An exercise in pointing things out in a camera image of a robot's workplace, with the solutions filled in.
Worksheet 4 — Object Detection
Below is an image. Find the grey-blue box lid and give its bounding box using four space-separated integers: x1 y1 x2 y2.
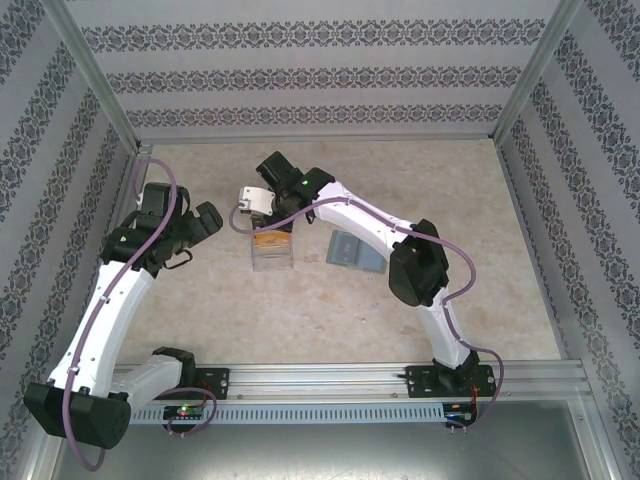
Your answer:
325 229 387 274

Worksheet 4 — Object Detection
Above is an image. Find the clear acrylic card box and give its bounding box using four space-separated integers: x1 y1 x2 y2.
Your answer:
249 230 295 272

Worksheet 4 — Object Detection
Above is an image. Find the grey metal shelf plate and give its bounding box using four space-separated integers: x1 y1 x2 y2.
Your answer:
49 399 609 480

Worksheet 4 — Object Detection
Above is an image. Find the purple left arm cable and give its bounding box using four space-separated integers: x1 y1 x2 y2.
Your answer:
63 158 217 472

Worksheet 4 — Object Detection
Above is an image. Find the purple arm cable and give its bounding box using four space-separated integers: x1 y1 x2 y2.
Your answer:
228 197 506 431
63 158 217 472

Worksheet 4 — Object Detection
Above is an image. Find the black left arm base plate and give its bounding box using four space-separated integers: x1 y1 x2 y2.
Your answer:
192 367 231 401

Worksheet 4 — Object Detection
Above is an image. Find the aluminium frame post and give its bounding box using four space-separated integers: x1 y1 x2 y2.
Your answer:
489 0 586 144
42 0 141 149

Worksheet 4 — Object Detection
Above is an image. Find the long aluminium base rail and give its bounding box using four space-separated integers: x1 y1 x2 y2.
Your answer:
114 362 586 401

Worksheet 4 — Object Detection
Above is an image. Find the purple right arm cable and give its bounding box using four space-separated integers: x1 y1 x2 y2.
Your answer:
228 197 506 431

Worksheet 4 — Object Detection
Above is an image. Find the slotted grey cable duct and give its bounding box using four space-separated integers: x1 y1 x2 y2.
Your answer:
129 402 446 426

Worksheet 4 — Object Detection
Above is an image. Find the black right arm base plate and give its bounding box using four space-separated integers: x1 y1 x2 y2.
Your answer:
405 364 499 400

